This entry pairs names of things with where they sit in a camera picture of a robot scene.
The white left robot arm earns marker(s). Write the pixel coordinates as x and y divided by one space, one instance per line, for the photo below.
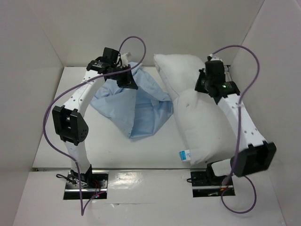
68 119

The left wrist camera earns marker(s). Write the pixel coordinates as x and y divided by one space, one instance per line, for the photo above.
125 58

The light blue pillowcase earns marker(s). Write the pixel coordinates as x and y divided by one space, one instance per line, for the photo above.
137 113

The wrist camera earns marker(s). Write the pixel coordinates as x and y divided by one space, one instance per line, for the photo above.
125 58
211 57

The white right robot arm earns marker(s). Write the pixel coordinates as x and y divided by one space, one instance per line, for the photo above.
253 152

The white pillow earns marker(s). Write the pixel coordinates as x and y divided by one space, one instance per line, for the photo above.
203 126

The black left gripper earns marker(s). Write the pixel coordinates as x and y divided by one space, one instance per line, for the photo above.
128 82

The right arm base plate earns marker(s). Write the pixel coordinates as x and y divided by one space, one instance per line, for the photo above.
203 187

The blue white pillow label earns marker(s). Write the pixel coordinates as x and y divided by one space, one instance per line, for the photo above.
185 155

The aluminium frame rail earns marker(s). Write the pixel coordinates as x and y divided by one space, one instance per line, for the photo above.
227 73

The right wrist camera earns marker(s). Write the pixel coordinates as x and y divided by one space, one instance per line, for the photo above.
211 57

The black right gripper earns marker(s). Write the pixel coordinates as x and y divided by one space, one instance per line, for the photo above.
200 81

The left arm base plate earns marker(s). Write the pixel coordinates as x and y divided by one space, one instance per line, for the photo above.
97 189

